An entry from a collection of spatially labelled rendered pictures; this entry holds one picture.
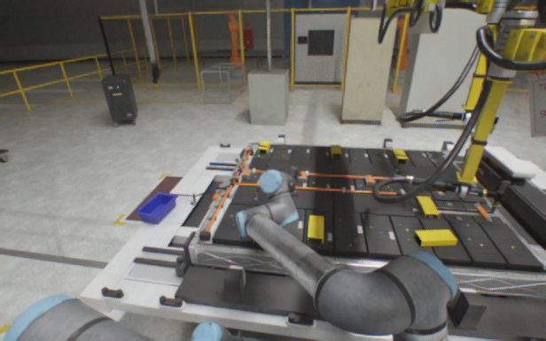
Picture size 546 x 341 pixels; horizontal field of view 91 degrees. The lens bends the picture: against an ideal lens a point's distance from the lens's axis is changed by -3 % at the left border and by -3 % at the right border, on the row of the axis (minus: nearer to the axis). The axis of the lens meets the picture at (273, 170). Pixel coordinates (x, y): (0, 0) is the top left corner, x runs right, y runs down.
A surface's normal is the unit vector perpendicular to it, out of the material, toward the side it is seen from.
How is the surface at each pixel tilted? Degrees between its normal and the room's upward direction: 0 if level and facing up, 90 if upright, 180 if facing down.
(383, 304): 41
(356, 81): 90
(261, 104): 90
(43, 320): 3
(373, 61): 90
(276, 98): 90
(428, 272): 22
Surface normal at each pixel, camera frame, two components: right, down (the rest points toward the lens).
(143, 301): -0.02, -0.88
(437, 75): -0.15, 0.47
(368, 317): -0.28, -0.01
